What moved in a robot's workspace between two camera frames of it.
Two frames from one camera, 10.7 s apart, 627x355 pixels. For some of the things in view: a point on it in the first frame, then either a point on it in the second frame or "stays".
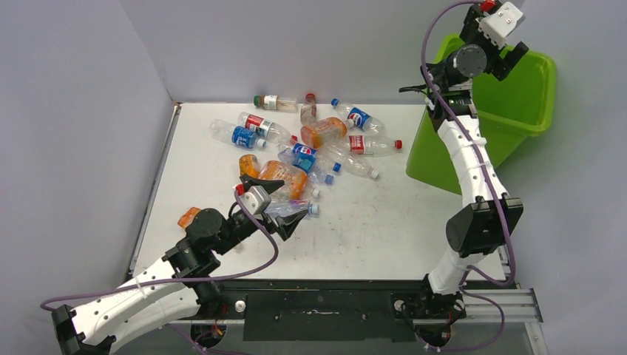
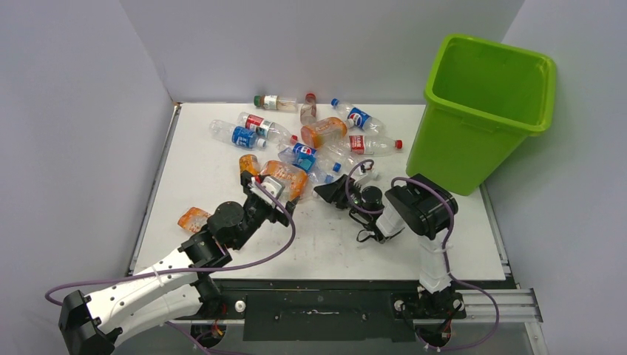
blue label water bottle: [238, 135] stays
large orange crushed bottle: [295, 181] stays
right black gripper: [495, 66] to [334, 191]
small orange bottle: [248, 165] stays
